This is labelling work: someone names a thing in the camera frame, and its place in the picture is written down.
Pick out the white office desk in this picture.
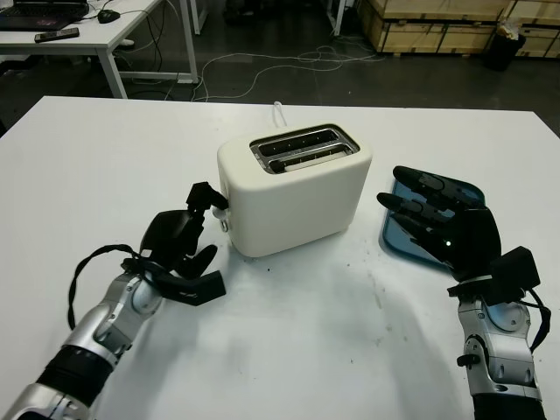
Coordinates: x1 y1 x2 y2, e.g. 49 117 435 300
0 0 200 100

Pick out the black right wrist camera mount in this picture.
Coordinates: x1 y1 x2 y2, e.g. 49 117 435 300
446 246 540 306

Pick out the black laptop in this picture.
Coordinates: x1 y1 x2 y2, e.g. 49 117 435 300
0 0 91 32

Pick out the plywood crate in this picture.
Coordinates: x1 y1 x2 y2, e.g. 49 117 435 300
358 0 504 56
515 0 560 58

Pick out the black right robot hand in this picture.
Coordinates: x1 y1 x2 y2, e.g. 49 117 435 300
376 164 503 284

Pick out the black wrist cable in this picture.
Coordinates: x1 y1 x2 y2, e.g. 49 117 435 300
65 244 148 333
520 288 552 354

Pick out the white toaster power cord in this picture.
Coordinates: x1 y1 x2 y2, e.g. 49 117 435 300
271 101 290 129

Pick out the white table frame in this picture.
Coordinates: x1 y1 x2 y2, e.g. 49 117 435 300
187 0 347 39

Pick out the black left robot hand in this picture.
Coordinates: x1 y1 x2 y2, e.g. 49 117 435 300
138 181 229 281

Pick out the white floor cable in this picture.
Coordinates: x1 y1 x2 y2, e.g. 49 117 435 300
192 43 386 102

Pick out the cream white two-slot toaster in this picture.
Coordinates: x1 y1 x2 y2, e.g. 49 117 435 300
216 121 375 258

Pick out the blue plastic tray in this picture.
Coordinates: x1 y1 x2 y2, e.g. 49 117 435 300
378 174 486 266

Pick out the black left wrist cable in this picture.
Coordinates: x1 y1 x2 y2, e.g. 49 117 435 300
65 244 148 333

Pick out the black remote control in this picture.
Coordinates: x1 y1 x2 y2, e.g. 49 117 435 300
33 27 81 44

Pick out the black trash bin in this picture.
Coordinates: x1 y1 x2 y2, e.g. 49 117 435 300
484 19 528 73

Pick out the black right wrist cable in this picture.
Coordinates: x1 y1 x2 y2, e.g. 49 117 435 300
520 288 552 354

